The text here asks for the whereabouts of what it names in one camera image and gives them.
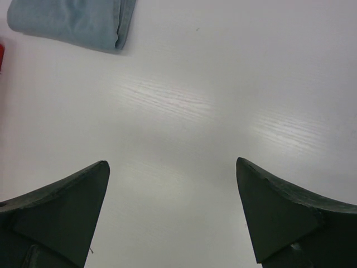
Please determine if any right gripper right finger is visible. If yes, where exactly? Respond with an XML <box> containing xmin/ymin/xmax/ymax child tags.
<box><xmin>236</xmin><ymin>157</ymin><xmax>356</xmax><ymax>267</ymax></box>

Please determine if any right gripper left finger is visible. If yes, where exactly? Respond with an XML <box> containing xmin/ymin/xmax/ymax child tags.
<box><xmin>1</xmin><ymin>160</ymin><xmax>110</xmax><ymax>267</ymax></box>

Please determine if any red plastic bin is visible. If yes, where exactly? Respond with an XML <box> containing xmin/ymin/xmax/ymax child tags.
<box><xmin>0</xmin><ymin>44</ymin><xmax>5</xmax><ymax>71</ymax></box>

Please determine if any light blue denim skirt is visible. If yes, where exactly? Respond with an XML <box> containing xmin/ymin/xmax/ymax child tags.
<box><xmin>7</xmin><ymin>0</ymin><xmax>136</xmax><ymax>54</ymax></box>

